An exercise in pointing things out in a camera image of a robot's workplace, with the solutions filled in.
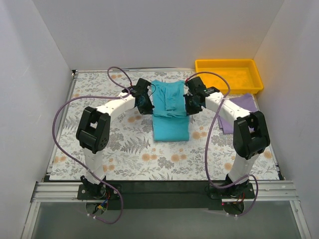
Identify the yellow plastic tray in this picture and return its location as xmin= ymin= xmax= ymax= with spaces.
xmin=195 ymin=59 xmax=264 ymax=94

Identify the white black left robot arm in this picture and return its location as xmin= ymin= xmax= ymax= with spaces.
xmin=76 ymin=78 xmax=154 ymax=199

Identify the folded purple t shirt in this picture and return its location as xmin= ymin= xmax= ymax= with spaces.
xmin=216 ymin=93 xmax=259 ymax=135

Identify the aluminium table frame rail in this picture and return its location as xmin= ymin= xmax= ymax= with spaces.
xmin=21 ymin=69 xmax=312 ymax=239

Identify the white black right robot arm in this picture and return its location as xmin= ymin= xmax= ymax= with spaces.
xmin=184 ymin=74 xmax=270 ymax=198

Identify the teal t shirt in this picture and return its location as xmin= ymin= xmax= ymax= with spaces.
xmin=152 ymin=80 xmax=189 ymax=142

